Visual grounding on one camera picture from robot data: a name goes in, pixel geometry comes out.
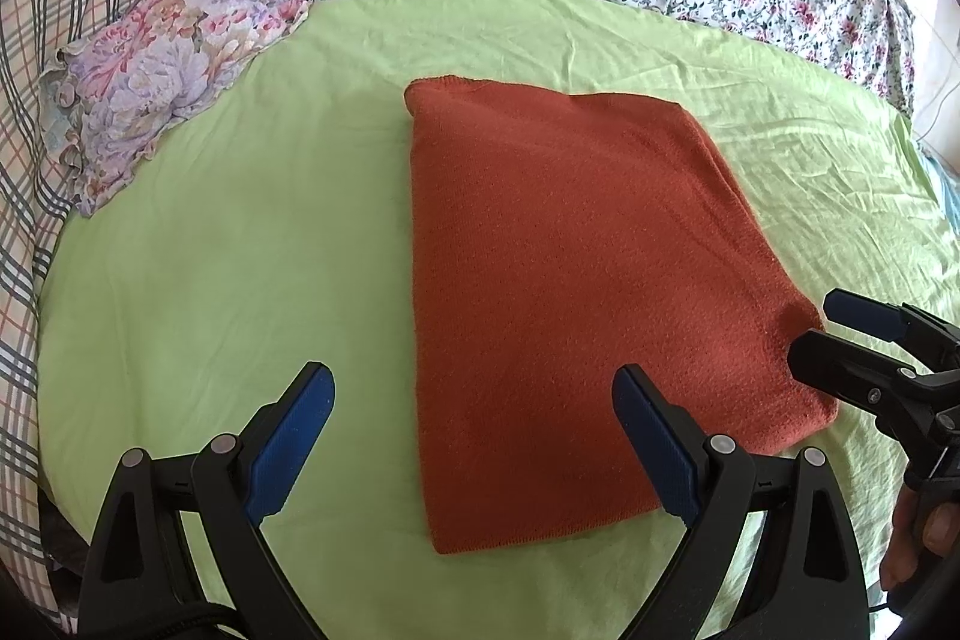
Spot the person's right hand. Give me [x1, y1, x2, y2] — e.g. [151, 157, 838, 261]
[879, 482, 960, 592]

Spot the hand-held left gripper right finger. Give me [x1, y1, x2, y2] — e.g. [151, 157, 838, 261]
[611, 364, 871, 640]

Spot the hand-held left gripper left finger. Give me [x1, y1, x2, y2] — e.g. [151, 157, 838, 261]
[75, 361, 336, 640]

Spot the rust orange knit sweater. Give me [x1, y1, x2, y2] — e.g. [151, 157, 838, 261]
[403, 74, 839, 555]

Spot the pastel floral pillow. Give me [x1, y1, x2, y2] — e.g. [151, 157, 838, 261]
[39, 0, 312, 217]

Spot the light green bed sheet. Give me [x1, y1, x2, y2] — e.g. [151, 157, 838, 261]
[34, 0, 960, 640]

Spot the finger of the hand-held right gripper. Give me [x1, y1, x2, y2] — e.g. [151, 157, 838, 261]
[823, 289, 960, 371]
[787, 326, 960, 440]

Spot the light blue cloth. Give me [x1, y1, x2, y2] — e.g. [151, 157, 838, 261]
[922, 151, 960, 217]

